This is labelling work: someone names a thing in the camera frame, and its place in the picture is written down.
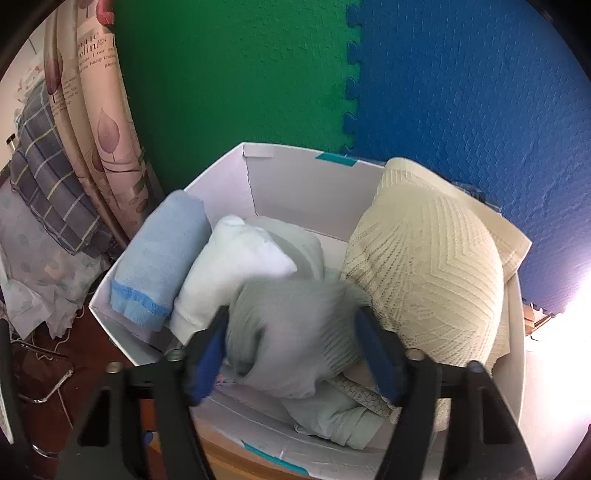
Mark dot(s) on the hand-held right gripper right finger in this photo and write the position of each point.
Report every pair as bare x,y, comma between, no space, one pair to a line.
381,360

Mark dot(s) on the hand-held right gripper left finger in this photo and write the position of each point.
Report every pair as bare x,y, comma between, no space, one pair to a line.
207,360

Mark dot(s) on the white mesh underwear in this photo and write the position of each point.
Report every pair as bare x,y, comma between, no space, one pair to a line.
360,393

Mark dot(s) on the pale green garment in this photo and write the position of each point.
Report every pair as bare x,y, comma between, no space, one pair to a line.
323,415

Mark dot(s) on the cream knit garment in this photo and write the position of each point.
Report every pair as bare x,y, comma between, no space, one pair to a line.
425,277

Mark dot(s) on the white garment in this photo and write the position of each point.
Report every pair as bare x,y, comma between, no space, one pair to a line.
226,267

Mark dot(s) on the light blue garment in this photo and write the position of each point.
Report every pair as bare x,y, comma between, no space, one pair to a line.
157,258

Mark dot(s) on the white cardboard box teal print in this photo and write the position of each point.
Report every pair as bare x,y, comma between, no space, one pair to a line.
295,194

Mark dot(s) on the white floral sheer cloth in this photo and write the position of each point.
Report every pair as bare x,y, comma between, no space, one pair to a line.
41,277

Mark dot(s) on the beige floral curtain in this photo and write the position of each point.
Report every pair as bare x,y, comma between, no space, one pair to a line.
106,138

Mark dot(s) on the grey plaid blanket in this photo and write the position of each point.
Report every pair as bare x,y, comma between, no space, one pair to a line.
46,161

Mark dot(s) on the metal chair frame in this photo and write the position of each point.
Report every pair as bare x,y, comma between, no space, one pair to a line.
69,369

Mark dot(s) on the blue foam wall mat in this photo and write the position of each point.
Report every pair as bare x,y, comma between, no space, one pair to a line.
461,92

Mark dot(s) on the green foam wall mat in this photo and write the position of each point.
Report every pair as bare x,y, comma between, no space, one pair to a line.
231,69

